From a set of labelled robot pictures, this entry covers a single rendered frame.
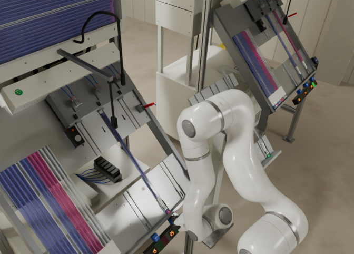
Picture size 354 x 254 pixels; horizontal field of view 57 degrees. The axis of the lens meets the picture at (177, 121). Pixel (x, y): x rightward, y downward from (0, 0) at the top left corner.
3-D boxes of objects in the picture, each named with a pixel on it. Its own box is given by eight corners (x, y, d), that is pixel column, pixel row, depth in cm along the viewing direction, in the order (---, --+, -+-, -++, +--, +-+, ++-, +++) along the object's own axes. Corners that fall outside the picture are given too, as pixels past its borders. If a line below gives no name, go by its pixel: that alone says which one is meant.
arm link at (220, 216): (199, 235, 120) (214, 220, 125) (223, 235, 109) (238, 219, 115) (188, 215, 120) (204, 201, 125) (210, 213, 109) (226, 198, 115)
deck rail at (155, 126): (192, 187, 156) (199, 186, 151) (189, 189, 155) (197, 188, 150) (109, 60, 150) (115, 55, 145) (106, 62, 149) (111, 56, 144)
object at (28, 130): (146, 122, 151) (151, 119, 147) (11, 213, 111) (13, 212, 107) (106, 62, 149) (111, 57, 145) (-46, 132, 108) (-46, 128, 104)
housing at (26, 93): (110, 70, 150) (123, 57, 139) (9, 119, 120) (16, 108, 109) (100, 56, 149) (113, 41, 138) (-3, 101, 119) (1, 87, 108)
